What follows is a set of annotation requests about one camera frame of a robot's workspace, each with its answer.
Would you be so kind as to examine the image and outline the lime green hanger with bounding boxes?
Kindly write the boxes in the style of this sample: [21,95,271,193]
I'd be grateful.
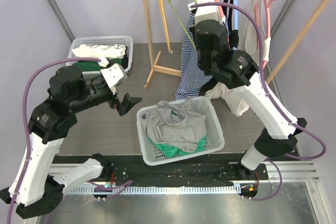
[167,0,197,48]

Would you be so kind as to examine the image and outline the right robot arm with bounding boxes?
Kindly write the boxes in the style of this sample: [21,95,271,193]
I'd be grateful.
[194,19,307,179]

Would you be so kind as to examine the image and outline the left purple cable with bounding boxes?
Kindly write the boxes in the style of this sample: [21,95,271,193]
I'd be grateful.
[6,56,133,224]

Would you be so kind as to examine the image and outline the green tank top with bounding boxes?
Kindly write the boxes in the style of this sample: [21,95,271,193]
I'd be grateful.
[146,110,209,159]

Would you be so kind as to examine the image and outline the white folded cloth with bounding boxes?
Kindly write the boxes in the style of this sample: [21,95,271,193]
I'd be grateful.
[71,44,127,59]

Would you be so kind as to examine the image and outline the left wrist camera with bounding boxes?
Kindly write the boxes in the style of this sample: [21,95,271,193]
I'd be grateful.
[100,63,128,95]

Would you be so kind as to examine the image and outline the light blue hanger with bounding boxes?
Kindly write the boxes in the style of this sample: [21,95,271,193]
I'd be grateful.
[223,0,241,32]

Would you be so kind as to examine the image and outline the dark green folded cloth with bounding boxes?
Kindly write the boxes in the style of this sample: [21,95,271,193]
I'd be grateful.
[72,55,129,71]

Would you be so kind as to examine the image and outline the black tank top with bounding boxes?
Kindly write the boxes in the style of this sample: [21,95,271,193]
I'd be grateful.
[202,0,239,93]

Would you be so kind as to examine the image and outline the white plastic basket centre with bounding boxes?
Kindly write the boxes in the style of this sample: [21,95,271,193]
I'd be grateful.
[136,97,225,166]

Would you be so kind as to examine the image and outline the pink hanger right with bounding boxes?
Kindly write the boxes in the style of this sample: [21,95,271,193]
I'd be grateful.
[254,0,276,68]

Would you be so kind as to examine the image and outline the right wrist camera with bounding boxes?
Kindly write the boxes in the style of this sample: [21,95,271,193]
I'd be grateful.
[187,0,223,25]

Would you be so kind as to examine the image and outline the white plastic basket back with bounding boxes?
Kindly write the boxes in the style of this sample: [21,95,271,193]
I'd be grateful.
[68,35,133,72]

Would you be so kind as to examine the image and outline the white plastic basket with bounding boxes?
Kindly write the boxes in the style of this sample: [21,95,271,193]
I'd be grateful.
[136,97,225,166]
[68,35,133,72]

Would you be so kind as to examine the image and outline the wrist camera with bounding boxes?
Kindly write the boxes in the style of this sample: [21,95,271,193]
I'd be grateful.
[100,63,128,95]
[187,0,223,25]

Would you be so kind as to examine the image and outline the grey tank top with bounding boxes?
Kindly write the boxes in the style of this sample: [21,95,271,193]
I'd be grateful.
[143,97,207,153]

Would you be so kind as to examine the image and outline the blue striped tank top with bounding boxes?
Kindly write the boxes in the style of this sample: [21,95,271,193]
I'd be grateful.
[175,10,212,100]

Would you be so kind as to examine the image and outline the white tank top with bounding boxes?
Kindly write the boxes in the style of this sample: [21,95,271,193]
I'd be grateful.
[205,0,266,116]

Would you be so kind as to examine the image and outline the white cable duct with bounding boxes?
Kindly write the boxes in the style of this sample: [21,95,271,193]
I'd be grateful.
[69,184,241,195]

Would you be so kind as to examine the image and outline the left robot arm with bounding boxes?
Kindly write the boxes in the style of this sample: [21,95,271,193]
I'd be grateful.
[1,64,141,219]

